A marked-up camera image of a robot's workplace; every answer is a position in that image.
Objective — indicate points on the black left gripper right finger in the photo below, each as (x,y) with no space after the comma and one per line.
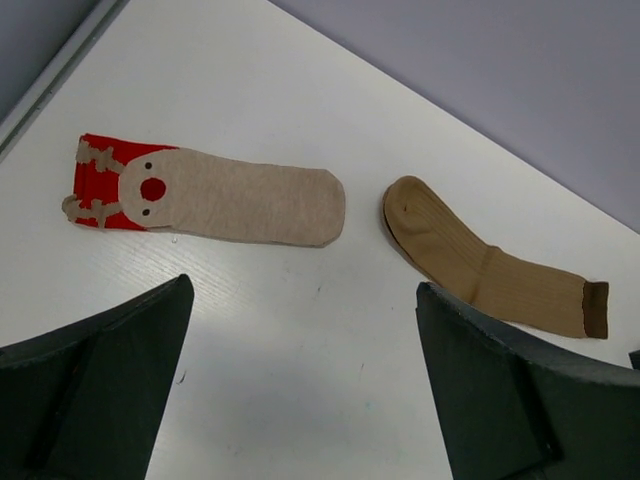
(513,406)

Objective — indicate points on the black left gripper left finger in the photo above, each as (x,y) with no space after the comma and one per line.
(86,401)

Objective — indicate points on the brown long sock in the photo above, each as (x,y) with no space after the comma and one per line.
(434,240)

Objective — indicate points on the beige red reindeer sock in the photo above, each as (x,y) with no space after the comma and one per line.
(127,185)

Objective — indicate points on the aluminium frame rail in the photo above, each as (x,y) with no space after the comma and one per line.
(42,42)

